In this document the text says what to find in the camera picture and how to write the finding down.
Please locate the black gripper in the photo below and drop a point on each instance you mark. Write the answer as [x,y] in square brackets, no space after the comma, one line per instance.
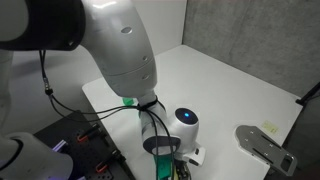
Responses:
[181,171]

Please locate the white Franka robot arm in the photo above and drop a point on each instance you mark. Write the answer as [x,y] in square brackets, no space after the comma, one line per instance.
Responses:
[120,53]

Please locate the light green cube block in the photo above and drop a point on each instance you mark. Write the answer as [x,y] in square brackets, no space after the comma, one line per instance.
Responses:
[163,168]

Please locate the black clamp with orange tip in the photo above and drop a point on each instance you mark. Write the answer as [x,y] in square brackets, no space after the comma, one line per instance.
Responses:
[87,132]
[107,161]

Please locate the grey metal mounting plate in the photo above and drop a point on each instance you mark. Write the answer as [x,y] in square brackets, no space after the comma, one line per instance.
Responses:
[263,148]

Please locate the green cube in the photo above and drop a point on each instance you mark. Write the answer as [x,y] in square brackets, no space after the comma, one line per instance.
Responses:
[127,101]

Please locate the yellow sticky note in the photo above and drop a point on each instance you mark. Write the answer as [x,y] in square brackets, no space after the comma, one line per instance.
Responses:
[270,127]

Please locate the black perforated breadboard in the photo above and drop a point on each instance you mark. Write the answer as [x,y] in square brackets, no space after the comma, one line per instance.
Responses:
[76,150]

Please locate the black pole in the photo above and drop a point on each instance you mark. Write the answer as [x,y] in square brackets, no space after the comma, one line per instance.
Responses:
[308,94]

